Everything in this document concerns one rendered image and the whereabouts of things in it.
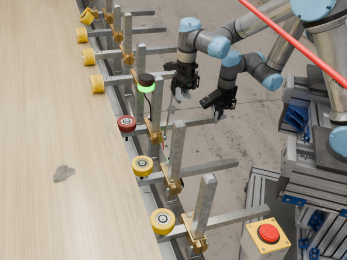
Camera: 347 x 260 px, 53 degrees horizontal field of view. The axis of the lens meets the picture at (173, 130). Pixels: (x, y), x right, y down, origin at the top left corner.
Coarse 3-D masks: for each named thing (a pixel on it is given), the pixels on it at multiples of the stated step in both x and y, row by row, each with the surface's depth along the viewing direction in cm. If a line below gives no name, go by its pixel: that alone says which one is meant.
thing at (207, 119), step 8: (176, 120) 155; (184, 120) 156; (192, 120) 156; (200, 120) 157; (208, 120) 158; (136, 128) 148; (144, 128) 149; (160, 128) 152; (168, 128) 153; (128, 136) 148
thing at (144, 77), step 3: (141, 75) 129; (144, 75) 129; (147, 75) 130; (150, 75) 130; (141, 78) 128; (144, 78) 128; (147, 78) 128; (150, 78) 128; (147, 81) 127; (153, 90) 132; (144, 93) 133; (153, 93) 133; (147, 99) 135; (150, 105) 138; (150, 108) 139; (150, 111) 140; (150, 114) 140; (150, 117) 142; (150, 120) 143
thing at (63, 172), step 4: (64, 164) 122; (60, 168) 121; (64, 168) 122; (68, 168) 120; (72, 168) 122; (56, 172) 119; (60, 172) 119; (64, 172) 120; (68, 172) 120; (72, 172) 121; (56, 176) 118; (60, 176) 119; (64, 176) 118; (68, 176) 120; (52, 180) 118; (56, 180) 117; (60, 180) 118; (64, 180) 118
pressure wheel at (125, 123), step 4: (124, 116) 147; (128, 116) 147; (120, 120) 144; (124, 120) 145; (128, 120) 144; (132, 120) 145; (120, 124) 142; (124, 124) 143; (128, 124) 143; (132, 124) 143; (120, 128) 143; (124, 128) 142; (128, 128) 142; (132, 128) 144; (124, 132) 143; (128, 132) 144
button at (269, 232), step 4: (264, 224) 72; (268, 224) 72; (260, 228) 72; (264, 228) 71; (268, 228) 71; (272, 228) 72; (276, 228) 72; (260, 232) 71; (264, 232) 71; (268, 232) 71; (272, 232) 71; (276, 232) 71; (264, 236) 70; (268, 236) 70; (272, 236) 70; (276, 236) 70; (268, 240) 70; (272, 240) 70
